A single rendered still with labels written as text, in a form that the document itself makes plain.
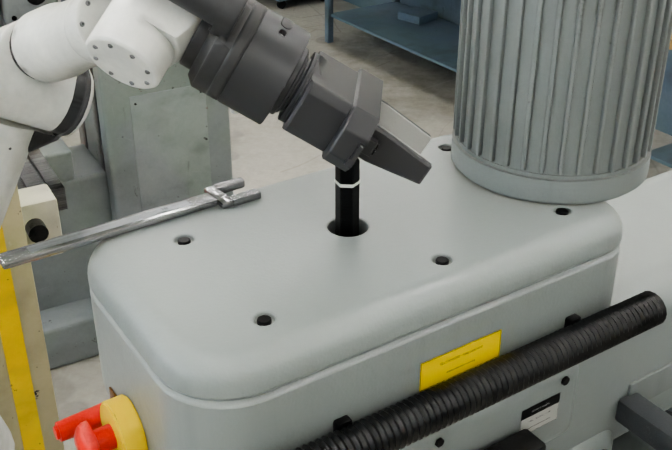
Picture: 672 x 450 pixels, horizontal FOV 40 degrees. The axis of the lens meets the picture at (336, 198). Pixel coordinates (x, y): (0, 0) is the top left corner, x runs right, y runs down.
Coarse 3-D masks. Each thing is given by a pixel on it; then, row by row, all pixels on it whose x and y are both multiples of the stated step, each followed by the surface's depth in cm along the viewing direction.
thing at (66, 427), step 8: (88, 408) 89; (96, 408) 89; (72, 416) 88; (80, 416) 88; (88, 416) 88; (96, 416) 88; (56, 424) 87; (64, 424) 87; (72, 424) 87; (96, 424) 88; (56, 432) 87; (64, 432) 87; (72, 432) 87; (64, 440) 87
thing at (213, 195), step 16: (208, 192) 88; (224, 192) 90; (256, 192) 88; (160, 208) 85; (176, 208) 85; (192, 208) 86; (224, 208) 87; (112, 224) 83; (128, 224) 83; (144, 224) 83; (48, 240) 80; (64, 240) 80; (80, 240) 80; (96, 240) 81; (0, 256) 78; (16, 256) 78; (32, 256) 78; (48, 256) 79
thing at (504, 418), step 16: (576, 368) 93; (544, 384) 90; (560, 384) 92; (576, 384) 94; (512, 400) 88; (528, 400) 90; (544, 400) 91; (560, 400) 93; (480, 416) 86; (496, 416) 88; (512, 416) 89; (528, 416) 91; (544, 416) 92; (560, 416) 94; (448, 432) 85; (464, 432) 86; (480, 432) 87; (496, 432) 89; (512, 432) 90; (544, 432) 94; (560, 432) 96; (416, 448) 83; (432, 448) 84; (448, 448) 85; (464, 448) 87; (480, 448) 88
